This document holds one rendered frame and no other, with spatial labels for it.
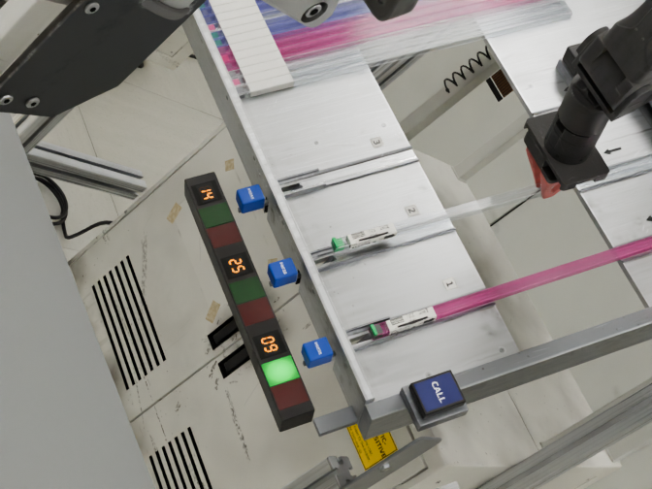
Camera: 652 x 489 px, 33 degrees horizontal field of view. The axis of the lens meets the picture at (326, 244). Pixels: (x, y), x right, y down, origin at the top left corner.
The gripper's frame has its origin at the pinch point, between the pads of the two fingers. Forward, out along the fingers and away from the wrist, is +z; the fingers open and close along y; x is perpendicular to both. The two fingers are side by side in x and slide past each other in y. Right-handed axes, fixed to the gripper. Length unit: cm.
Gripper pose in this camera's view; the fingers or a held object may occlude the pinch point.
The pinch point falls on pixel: (545, 187)
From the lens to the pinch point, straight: 140.8
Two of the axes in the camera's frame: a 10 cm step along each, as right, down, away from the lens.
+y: -3.7, -8.2, 4.4
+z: -1.1, 5.1, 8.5
